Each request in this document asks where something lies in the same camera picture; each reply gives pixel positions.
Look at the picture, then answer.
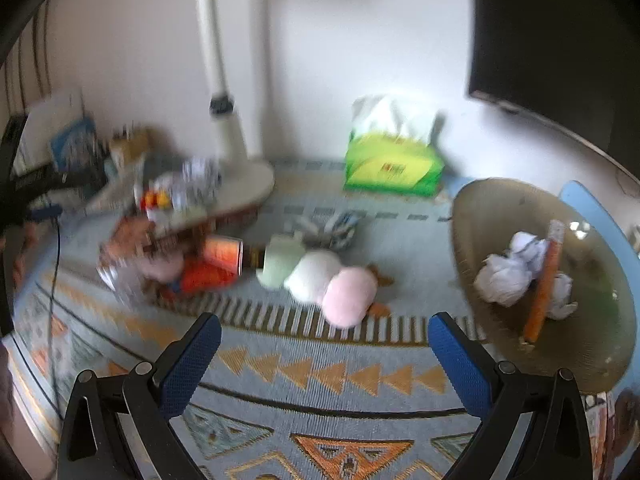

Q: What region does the green tissue pack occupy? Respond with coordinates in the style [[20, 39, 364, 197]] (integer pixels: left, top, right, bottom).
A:
[[344, 94, 446, 197]]

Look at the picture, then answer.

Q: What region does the blue white striped packet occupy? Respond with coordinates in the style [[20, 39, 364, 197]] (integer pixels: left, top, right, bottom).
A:
[[287, 210, 361, 253]]

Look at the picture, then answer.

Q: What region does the patterned woven mat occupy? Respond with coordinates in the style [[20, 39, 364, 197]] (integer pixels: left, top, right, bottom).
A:
[[12, 160, 606, 480]]

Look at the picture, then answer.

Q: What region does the crumpled printed wrapper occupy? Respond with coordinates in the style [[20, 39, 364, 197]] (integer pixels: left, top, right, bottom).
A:
[[170, 157, 223, 206]]

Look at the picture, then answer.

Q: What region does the black cable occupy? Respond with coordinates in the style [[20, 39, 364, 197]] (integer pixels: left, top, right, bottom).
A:
[[46, 220, 63, 406]]

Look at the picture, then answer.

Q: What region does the white paper sheet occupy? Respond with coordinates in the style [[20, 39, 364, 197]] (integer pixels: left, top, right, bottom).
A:
[[20, 92, 86, 161]]

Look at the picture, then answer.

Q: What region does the small cardboard box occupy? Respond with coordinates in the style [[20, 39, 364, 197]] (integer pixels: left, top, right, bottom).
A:
[[110, 127, 153, 166]]

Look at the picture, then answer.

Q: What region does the red yellow packet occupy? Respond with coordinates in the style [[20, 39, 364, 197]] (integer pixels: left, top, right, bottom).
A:
[[137, 187, 173, 211]]

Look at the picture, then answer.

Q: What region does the large crumpled white paper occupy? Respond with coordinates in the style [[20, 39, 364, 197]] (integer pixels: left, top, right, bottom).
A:
[[474, 254, 531, 308]]

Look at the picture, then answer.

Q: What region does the brown snack packet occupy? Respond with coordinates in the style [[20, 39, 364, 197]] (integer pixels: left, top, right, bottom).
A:
[[97, 217, 166, 291]]

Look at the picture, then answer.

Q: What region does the brown patterned box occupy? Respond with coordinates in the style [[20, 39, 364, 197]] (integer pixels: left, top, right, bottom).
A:
[[150, 207, 261, 256]]

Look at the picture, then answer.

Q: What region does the red snack packet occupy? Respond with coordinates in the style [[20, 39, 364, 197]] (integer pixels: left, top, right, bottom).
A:
[[160, 260, 238, 301]]

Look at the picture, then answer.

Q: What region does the pastel plush duck toy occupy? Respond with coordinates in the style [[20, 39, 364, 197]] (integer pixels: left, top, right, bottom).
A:
[[256, 234, 396, 330]]

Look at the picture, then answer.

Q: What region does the black television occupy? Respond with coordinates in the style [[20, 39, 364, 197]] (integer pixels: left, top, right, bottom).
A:
[[467, 0, 640, 183]]

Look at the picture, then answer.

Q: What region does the long orange box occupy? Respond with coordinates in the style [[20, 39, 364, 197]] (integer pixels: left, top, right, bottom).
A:
[[521, 220, 566, 346]]

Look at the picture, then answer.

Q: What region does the blue book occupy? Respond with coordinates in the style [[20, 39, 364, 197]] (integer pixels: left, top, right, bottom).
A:
[[50, 117, 98, 171]]

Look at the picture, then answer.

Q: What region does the printed magazine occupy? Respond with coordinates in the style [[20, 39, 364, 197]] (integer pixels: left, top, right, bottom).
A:
[[582, 387, 640, 480]]

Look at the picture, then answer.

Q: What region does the white desk lamp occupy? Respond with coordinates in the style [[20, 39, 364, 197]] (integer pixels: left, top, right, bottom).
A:
[[90, 0, 276, 233]]

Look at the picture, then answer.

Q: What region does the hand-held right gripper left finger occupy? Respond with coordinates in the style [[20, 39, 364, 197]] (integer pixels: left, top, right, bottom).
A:
[[56, 312, 222, 480]]

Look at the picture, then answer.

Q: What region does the ribbed glass bowl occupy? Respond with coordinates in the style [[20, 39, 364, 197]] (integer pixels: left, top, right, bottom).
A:
[[450, 177, 637, 395]]

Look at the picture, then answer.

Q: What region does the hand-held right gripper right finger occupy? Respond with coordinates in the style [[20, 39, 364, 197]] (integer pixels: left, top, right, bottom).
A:
[[427, 311, 601, 480]]

